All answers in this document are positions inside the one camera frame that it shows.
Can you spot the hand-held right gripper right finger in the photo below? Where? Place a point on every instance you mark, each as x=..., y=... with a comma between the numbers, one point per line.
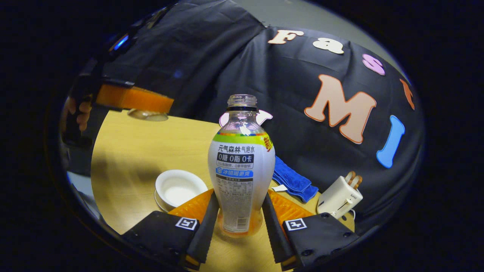
x=274, y=230

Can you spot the black backdrop cloth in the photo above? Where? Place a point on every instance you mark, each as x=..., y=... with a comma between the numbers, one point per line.
x=302, y=94

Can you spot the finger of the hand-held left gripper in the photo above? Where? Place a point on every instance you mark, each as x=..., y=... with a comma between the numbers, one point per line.
x=140, y=99

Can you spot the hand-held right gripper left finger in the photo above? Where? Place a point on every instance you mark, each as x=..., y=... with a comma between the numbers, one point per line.
x=206, y=230

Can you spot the blue folded towel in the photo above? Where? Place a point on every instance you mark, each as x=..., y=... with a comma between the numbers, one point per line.
x=293, y=181

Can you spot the plastic water bottle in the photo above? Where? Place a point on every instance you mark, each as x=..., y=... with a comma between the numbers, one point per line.
x=242, y=170

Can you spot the cream ceramic teacup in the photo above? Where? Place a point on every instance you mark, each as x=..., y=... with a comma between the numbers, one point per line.
x=177, y=189

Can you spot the toast slice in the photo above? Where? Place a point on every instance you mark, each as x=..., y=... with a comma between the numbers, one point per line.
x=357, y=182
x=350, y=178

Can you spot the cream toaster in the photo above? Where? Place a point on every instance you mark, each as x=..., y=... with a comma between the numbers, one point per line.
x=338, y=198

